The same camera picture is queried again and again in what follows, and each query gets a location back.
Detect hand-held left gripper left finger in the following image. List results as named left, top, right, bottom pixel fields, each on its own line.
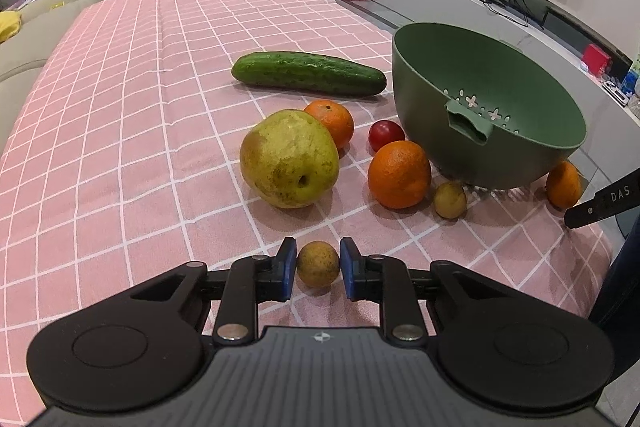
left=129, top=237, right=298, bottom=347

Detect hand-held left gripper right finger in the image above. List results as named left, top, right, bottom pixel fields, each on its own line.
left=339, top=237, right=506, bottom=343

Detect small round yellow-brown fruit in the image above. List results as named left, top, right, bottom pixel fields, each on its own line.
left=296, top=242, right=342, bottom=289
left=433, top=181, right=468, bottom=220

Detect person's dark blue pants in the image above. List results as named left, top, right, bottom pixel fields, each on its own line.
left=587, top=227, right=640, bottom=333

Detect large orange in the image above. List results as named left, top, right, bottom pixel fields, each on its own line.
left=367, top=140, right=432, bottom=210

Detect large green-yellow pear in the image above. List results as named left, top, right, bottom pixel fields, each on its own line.
left=239, top=109, right=341, bottom=210

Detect red box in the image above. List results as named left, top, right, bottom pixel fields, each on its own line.
left=581, top=44, right=612, bottom=80

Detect red plum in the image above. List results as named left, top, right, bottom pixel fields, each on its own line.
left=368, top=120, right=406, bottom=154

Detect small orange mandarin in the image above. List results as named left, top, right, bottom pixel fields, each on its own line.
left=303, top=100, right=355, bottom=151

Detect green colander bowl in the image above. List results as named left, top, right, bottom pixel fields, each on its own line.
left=391, top=22, right=587, bottom=190

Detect green cucumber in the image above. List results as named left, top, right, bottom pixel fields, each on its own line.
left=231, top=52, right=388, bottom=98

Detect pink checked tablecloth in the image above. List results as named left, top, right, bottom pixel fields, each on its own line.
left=0, top=0, right=613, bottom=413

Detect beige sofa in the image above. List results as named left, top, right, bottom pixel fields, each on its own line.
left=0, top=0, right=108, bottom=148

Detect yellow cushion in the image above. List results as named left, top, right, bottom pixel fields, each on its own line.
left=0, top=11, right=23, bottom=42

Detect black cables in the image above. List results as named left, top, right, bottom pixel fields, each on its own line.
left=482, top=0, right=546, bottom=28

